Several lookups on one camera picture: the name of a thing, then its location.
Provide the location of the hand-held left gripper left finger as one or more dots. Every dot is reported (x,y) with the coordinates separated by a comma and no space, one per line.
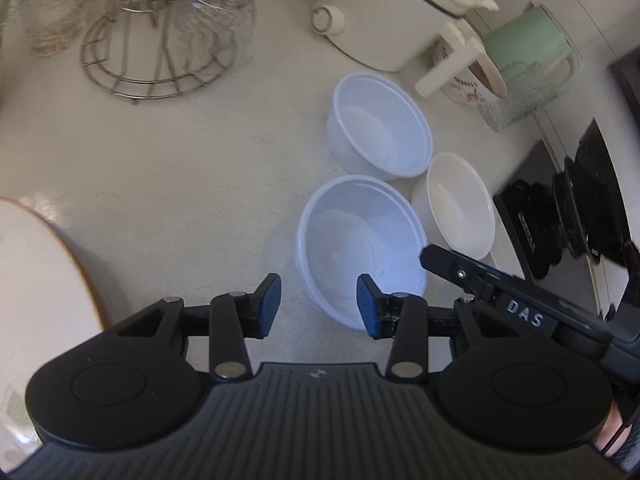
(265,307)

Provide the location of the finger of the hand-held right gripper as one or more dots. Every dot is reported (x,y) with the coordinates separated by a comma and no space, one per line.
(457,270)

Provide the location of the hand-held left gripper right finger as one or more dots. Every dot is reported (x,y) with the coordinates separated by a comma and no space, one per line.
(368,310)

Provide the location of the plain white bowl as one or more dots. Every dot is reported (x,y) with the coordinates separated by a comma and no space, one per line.
(457,205)

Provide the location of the light blue plastic bowl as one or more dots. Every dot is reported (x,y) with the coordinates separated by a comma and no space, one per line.
(380,125)
(360,240)

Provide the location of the white floral plate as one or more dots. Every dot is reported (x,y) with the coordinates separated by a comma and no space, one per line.
(40,280)

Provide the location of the person's right forearm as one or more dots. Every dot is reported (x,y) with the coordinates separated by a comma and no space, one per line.
(607,435)

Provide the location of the black induction cooker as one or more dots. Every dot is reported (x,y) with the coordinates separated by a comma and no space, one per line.
(600,195)

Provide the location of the textured glass vase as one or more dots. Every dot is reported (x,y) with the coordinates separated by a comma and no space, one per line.
(520,100)

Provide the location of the floral ceramic bowl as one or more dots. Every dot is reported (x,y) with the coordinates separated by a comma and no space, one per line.
(475,85)

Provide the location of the mint green mug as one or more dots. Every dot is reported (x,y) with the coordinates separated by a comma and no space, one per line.
(530,40)

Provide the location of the white electric cooking pot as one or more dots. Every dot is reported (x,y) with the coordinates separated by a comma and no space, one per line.
(390,15)

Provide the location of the clear glass cup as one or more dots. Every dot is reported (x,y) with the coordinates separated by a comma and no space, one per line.
(215,30)

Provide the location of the textured glass tumbler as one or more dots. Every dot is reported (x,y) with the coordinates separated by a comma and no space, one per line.
(50,15)

